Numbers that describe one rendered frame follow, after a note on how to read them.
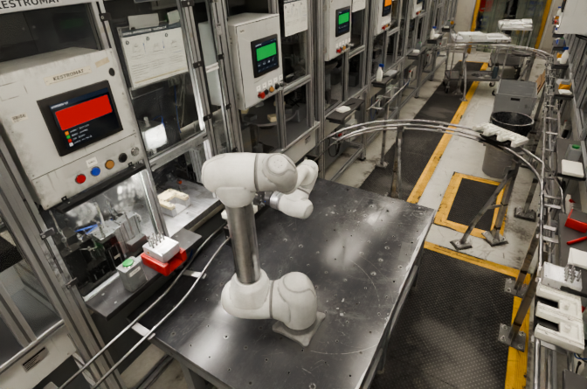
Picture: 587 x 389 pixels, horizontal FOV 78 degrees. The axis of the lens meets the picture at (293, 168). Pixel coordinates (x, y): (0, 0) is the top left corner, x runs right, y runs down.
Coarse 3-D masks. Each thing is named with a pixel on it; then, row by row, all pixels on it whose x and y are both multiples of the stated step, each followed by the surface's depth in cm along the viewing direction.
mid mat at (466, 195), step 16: (464, 176) 382; (448, 192) 358; (464, 192) 356; (480, 192) 355; (448, 208) 335; (464, 208) 334; (480, 208) 333; (496, 208) 332; (448, 224) 316; (464, 224) 315; (480, 224) 314
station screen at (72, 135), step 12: (84, 96) 125; (96, 96) 129; (108, 96) 133; (60, 108) 119; (96, 120) 131; (108, 120) 135; (60, 132) 121; (72, 132) 124; (84, 132) 128; (96, 132) 132; (108, 132) 136; (72, 144) 125
